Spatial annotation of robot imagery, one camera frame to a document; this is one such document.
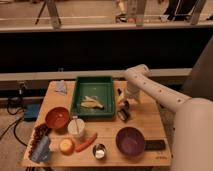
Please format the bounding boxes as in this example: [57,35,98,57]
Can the orange carrot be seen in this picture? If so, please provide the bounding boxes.
[75,133,98,152]

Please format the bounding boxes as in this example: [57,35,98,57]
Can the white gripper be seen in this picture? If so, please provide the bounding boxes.
[118,88,140,104]

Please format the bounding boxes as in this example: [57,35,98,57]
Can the beige cloth in tray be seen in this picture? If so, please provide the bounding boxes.
[81,96,104,109]

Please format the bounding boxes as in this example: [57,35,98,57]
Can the light blue small cloth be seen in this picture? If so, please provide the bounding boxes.
[55,80,67,95]

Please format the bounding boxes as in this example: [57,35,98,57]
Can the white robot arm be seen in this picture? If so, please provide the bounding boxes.
[118,64,213,171]

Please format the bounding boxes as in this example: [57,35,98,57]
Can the black cables on floor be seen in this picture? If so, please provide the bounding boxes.
[0,87,28,147]

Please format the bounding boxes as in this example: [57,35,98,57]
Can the yellow round fruit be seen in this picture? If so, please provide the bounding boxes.
[59,138,74,155]

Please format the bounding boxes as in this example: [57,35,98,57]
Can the red bowl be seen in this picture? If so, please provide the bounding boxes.
[45,107,70,130]

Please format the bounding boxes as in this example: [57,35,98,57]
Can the blue box on floor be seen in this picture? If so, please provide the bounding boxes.
[24,104,40,121]

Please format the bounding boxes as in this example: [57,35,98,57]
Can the dark red grapes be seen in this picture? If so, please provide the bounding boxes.
[29,123,50,155]

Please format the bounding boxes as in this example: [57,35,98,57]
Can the purple bowl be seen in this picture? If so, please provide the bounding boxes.
[116,127,145,157]

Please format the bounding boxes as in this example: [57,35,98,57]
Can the green plastic tray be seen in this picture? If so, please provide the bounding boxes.
[71,76,115,120]

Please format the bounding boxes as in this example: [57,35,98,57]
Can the black rectangular block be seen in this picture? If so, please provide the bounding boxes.
[145,140,166,150]

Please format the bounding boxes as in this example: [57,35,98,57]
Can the blue crumpled cloth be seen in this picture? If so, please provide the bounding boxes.
[30,136,50,163]

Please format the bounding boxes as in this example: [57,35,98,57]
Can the small metal cup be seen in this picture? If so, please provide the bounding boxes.
[92,143,106,160]

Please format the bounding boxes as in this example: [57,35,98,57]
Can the white cup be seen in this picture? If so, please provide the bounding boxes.
[68,119,85,138]

